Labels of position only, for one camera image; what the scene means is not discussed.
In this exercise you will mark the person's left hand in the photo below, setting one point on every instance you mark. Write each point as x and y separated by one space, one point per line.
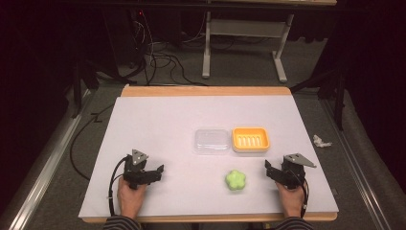
130 199

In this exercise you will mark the silver metal floor rail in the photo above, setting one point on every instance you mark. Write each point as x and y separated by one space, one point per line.
44 166
354 166

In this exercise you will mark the orange soap dish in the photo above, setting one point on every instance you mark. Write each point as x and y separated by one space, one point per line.
251 140

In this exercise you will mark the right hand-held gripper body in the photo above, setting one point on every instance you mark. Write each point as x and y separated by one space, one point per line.
292 172

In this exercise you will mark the crumpled white paper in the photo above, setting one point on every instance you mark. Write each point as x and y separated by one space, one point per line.
320 142

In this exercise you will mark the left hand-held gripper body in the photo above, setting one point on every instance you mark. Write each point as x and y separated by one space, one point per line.
135 172

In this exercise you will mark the white metal desk frame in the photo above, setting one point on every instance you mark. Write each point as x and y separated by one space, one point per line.
245 28

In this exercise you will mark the white table mat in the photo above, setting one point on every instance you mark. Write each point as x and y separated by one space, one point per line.
178 127

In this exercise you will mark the clear plastic soap dish lid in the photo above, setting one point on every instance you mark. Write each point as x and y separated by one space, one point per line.
211 141

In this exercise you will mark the green flower-shaped soap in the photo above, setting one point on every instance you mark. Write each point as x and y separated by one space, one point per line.
236 180

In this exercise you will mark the person's right hand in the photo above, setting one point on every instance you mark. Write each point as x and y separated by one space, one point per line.
292 199

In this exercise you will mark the black metal stand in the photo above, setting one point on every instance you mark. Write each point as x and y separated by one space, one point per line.
332 92
81 86

